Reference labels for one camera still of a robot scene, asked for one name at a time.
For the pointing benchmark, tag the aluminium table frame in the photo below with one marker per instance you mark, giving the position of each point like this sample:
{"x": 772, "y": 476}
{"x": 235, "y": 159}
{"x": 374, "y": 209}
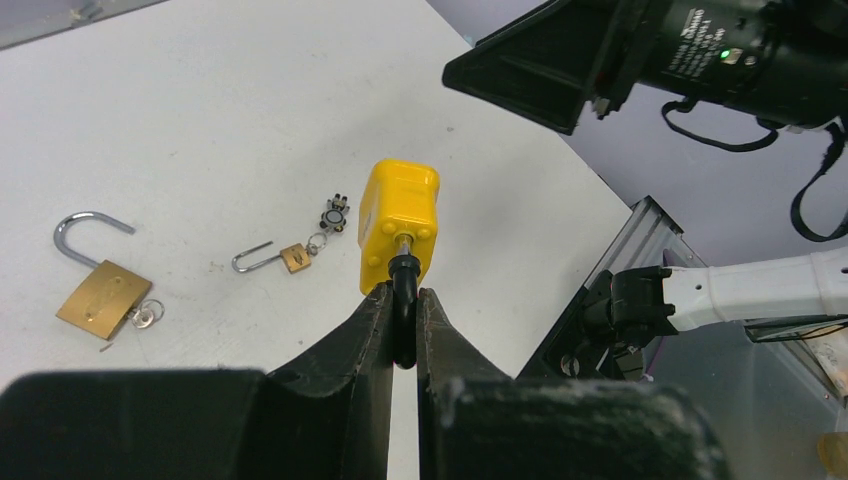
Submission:
{"x": 760, "y": 346}

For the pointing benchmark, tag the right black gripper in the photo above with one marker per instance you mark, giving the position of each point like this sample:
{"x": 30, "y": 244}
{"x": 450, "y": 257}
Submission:
{"x": 545, "y": 65}

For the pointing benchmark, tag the small brass padlock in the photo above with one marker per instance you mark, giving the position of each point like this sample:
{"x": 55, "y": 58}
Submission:
{"x": 295, "y": 258}

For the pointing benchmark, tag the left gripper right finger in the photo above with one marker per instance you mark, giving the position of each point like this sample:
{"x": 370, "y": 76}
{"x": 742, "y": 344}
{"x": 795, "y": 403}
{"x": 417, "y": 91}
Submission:
{"x": 476, "y": 422}

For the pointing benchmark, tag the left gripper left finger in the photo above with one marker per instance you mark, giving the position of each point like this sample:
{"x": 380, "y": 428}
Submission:
{"x": 323, "y": 415}

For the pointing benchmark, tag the small padlock key charm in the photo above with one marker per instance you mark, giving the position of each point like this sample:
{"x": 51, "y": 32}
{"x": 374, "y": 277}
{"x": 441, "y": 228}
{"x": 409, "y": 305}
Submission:
{"x": 332, "y": 220}

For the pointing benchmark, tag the large brass padlock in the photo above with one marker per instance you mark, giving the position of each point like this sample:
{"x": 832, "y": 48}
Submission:
{"x": 103, "y": 300}

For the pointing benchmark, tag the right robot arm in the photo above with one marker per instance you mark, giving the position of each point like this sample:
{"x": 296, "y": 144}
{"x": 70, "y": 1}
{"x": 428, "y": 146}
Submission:
{"x": 782, "y": 62}

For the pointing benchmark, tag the yellow padlock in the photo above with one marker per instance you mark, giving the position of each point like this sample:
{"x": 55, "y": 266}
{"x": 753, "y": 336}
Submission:
{"x": 400, "y": 199}

